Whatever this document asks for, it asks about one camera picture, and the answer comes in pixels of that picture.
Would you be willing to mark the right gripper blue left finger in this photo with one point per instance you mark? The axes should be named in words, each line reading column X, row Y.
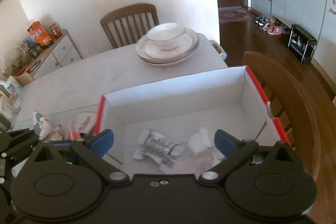
column 102, row 142

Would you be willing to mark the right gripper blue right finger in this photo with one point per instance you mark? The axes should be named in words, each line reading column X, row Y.
column 225, row 143

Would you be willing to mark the pink binder clip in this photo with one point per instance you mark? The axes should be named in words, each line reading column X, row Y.
column 72, row 133

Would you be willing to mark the white blue plastic bag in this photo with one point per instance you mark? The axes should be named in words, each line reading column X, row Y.
column 42, row 126

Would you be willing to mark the clear plastic wrapper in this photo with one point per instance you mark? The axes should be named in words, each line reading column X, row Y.
column 170, row 156

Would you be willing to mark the silver foil snack bag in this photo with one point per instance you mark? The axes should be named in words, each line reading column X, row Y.
column 55, row 135

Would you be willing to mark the blue patterned tissue box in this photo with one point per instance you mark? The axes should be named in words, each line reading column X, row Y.
column 13, row 87

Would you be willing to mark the red white cardboard box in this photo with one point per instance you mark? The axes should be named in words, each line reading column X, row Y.
column 188, row 109

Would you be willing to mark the cardboard tray box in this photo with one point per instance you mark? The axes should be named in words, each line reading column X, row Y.
column 24, row 79

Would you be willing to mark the near brown wooden chair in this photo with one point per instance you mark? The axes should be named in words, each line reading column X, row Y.
column 289, row 106

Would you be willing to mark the brown wooden chair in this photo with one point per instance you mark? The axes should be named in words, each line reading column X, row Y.
column 126, row 25
column 289, row 106

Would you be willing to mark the white sideboard cabinet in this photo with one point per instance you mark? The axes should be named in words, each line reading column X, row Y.
column 62, row 53

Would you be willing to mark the orange snack bag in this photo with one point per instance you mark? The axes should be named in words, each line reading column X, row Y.
column 39, row 34

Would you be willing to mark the white stacked plates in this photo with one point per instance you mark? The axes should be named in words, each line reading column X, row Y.
column 185, row 47

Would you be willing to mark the red lid jars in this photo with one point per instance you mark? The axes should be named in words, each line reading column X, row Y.
column 56, row 31

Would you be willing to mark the white bowl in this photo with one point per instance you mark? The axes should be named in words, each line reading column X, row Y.
column 163, row 35

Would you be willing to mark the black shoe rack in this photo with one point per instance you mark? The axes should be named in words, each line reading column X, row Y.
column 302, row 44

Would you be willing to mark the grey blue wall cabinet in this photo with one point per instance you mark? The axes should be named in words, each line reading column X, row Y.
column 299, row 1

